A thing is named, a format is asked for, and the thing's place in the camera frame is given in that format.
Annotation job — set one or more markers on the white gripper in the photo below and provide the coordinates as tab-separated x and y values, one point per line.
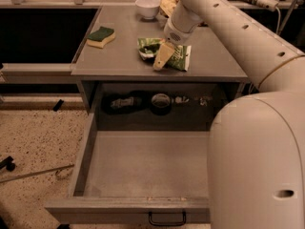
175	34

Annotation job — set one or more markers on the green jalapeno chip bag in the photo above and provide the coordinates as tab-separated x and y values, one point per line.
148	48

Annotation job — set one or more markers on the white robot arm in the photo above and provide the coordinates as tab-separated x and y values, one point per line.
256	153

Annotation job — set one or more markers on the grey drawer cabinet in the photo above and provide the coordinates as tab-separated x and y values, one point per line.
120	61

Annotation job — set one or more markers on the brown yellow chip bag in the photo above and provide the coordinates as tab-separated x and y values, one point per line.
167	7

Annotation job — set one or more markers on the black bag inside cabinet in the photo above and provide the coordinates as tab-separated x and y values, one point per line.
120	104

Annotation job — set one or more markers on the open grey top drawer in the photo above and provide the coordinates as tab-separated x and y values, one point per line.
133	164

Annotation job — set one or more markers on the white bowl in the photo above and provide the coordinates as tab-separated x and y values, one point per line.
147	9

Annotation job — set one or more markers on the black tape roll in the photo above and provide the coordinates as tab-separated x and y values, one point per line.
161	104

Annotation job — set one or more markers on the green yellow sponge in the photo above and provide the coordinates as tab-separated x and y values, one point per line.
101	37

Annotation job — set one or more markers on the thin metal rod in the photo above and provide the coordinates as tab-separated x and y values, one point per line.
34	174

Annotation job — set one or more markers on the black caster wheel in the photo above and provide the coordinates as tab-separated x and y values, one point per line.
7	163

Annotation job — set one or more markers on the grey horizontal rail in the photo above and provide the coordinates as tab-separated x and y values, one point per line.
34	73

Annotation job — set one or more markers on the black drawer handle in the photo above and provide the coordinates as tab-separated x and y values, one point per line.
167	219

